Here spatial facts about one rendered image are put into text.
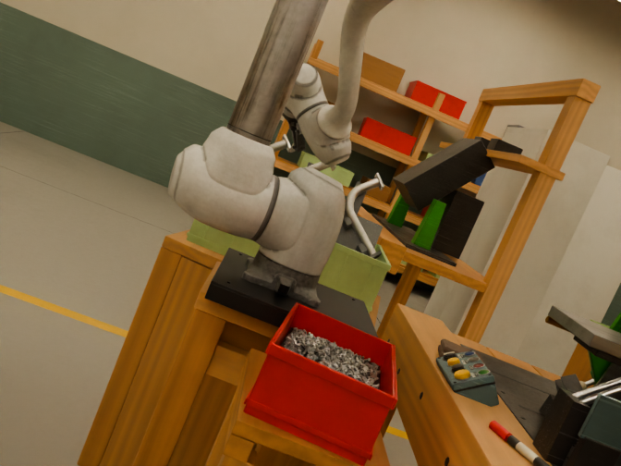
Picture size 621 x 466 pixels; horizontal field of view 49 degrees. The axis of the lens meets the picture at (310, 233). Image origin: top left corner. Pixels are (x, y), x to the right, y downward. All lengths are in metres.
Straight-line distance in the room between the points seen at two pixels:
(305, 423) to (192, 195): 0.57
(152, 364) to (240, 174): 0.91
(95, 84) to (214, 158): 6.94
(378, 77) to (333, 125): 5.89
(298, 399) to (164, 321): 1.10
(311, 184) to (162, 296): 0.79
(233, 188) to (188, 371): 0.40
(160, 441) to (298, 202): 0.59
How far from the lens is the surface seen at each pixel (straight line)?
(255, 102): 1.44
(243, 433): 1.07
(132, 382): 2.20
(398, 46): 8.32
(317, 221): 1.47
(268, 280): 1.49
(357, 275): 2.09
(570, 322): 1.11
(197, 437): 2.19
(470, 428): 1.17
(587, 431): 1.17
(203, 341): 1.46
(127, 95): 8.26
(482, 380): 1.31
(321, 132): 1.84
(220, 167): 1.42
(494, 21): 8.64
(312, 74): 1.88
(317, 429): 1.08
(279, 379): 1.06
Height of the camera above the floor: 1.23
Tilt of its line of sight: 8 degrees down
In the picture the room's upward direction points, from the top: 23 degrees clockwise
